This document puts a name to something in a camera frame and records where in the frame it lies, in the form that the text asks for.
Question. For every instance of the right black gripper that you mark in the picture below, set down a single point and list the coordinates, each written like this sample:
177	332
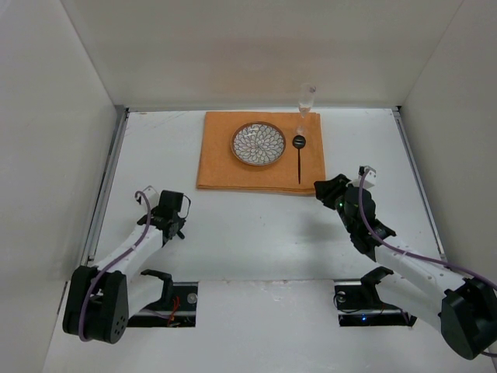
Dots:
334	190

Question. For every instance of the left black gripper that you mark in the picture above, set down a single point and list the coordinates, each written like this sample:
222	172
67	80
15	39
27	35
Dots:
168	224

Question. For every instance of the black slotted spoon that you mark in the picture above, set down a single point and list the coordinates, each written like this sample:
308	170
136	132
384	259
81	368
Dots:
299	142

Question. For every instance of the orange cloth placemat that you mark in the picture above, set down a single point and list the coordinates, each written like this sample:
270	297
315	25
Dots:
220	170

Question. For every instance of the patterned ceramic plate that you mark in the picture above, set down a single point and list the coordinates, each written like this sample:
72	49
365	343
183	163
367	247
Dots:
258	144

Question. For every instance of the clear wine glass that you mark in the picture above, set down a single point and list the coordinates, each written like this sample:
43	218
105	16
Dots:
305	104

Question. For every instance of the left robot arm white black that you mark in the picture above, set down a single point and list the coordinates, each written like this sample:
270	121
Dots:
118	292

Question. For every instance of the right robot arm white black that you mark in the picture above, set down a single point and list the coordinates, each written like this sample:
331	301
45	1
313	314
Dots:
457	302

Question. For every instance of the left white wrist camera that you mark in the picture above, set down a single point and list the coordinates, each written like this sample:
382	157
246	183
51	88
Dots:
148	192

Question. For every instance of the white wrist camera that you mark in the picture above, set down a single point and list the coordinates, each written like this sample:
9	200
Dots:
366	175
148	192

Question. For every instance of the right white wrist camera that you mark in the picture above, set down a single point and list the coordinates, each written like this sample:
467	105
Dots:
366	175

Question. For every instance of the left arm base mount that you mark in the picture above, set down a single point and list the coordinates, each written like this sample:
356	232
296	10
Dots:
157	301

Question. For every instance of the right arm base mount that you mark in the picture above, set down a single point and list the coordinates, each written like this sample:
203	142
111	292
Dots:
359	305

